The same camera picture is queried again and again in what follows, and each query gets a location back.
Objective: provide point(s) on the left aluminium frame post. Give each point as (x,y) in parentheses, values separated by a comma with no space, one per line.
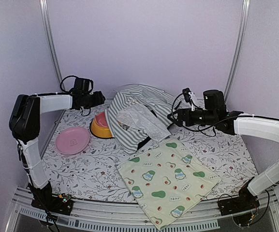
(49,37)

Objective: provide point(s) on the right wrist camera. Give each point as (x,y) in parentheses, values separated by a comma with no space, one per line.
(190,98)

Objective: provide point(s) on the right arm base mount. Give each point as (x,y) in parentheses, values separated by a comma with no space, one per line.
(245,201)

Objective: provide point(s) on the floral table cloth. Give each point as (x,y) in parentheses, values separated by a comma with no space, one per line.
(92,174)

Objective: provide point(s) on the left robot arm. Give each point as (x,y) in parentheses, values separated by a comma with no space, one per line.
(25,124)

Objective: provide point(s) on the pink bowl in feeder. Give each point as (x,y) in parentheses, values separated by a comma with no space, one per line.
(101,120)

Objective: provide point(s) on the avocado print cushion mat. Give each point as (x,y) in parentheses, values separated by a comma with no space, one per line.
(167,181)

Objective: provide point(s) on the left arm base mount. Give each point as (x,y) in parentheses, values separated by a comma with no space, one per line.
(45,200)

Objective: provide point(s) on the striped fabric pet tent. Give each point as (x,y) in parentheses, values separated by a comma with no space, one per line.
(138,113)

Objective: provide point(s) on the right aluminium frame post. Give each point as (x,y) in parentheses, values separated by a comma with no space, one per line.
(238,47)

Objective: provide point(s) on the yellow double pet feeder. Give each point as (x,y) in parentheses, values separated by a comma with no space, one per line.
(100,132)

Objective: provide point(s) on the aluminium frame post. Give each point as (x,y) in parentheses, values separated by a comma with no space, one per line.
(238,47)
(49,37)

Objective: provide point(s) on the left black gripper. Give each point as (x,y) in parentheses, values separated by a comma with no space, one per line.
(99,99)

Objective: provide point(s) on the pink round plate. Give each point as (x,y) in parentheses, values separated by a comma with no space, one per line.
(72,140)

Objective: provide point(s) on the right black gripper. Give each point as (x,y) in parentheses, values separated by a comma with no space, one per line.
(182,113)

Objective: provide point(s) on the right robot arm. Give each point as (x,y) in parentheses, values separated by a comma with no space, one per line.
(267,145)

